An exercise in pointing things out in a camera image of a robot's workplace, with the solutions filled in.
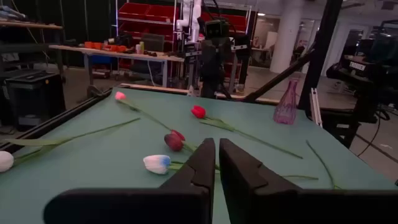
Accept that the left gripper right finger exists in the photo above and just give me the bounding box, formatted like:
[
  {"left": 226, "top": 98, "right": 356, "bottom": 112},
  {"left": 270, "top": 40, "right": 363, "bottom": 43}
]
[{"left": 219, "top": 138, "right": 398, "bottom": 224}]

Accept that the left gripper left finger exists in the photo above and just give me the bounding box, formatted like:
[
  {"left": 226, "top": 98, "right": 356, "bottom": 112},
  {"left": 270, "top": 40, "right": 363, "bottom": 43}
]
[{"left": 43, "top": 138, "right": 216, "bottom": 224}]

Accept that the white and blue tulip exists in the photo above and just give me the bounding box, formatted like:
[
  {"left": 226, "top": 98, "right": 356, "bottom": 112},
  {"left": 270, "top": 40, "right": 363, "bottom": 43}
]
[{"left": 142, "top": 154, "right": 320, "bottom": 181}]

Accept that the dark red tulip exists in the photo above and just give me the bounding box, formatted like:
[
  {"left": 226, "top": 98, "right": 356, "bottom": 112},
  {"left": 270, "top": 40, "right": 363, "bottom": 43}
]
[
  {"left": 164, "top": 129, "right": 200, "bottom": 154},
  {"left": 305, "top": 139, "right": 341, "bottom": 190}
]

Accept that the pink tulip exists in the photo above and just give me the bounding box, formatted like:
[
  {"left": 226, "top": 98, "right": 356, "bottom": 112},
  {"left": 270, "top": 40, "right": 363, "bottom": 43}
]
[{"left": 114, "top": 91, "right": 172, "bottom": 131}]

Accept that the purple glass vase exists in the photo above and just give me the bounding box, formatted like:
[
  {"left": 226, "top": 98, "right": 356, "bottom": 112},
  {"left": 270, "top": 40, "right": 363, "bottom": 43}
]
[{"left": 272, "top": 78, "right": 300, "bottom": 126}]

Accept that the red storage bin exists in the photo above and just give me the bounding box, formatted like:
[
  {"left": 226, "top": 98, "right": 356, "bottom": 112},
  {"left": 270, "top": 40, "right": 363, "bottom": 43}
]
[
  {"left": 118, "top": 2, "right": 150, "bottom": 19},
  {"left": 146, "top": 4, "right": 180, "bottom": 22},
  {"left": 201, "top": 12, "right": 249, "bottom": 32}
]

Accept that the metal shelf rack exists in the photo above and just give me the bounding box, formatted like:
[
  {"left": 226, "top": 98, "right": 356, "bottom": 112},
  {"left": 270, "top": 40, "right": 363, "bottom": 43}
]
[{"left": 115, "top": 0, "right": 252, "bottom": 71}]

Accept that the dark grey box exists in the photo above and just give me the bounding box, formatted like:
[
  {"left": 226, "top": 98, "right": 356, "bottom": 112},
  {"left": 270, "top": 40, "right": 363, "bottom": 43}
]
[{"left": 141, "top": 32, "right": 165, "bottom": 53}]

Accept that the white round pillar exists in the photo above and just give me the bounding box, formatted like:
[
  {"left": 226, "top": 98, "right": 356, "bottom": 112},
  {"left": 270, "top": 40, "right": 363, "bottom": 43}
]
[{"left": 269, "top": 0, "right": 307, "bottom": 74}]

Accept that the wooden workbench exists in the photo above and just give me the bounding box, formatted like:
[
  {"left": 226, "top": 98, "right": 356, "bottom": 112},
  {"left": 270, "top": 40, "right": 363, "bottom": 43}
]
[{"left": 49, "top": 44, "right": 185, "bottom": 91}]

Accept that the green table mat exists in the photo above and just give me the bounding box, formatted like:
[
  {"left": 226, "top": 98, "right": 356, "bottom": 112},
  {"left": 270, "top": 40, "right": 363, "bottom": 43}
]
[{"left": 0, "top": 86, "right": 398, "bottom": 224}]

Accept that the blue bin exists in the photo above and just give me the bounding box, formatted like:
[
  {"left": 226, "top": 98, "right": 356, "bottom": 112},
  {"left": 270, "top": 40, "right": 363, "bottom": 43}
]
[{"left": 91, "top": 55, "right": 113, "bottom": 65}]

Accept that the black equipment cart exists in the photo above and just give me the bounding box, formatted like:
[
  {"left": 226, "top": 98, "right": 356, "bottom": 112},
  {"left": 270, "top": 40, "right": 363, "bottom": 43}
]
[{"left": 325, "top": 19, "right": 398, "bottom": 149}]

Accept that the black storage cabinet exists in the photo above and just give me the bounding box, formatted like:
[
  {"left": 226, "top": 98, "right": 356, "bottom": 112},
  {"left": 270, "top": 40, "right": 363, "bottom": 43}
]
[{"left": 4, "top": 70, "right": 67, "bottom": 128}]

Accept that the wooden shelf unit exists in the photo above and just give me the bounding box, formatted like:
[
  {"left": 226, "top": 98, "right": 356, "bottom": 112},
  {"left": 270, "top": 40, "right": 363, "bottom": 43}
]
[{"left": 0, "top": 4, "right": 65, "bottom": 75}]

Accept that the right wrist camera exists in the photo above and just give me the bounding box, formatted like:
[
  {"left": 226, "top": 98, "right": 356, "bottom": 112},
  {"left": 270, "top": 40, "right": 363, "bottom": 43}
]
[{"left": 204, "top": 19, "right": 231, "bottom": 40}]

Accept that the silver aluminium bracket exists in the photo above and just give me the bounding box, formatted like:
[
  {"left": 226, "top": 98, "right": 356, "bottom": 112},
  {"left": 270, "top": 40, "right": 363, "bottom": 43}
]
[{"left": 310, "top": 87, "right": 323, "bottom": 128}]

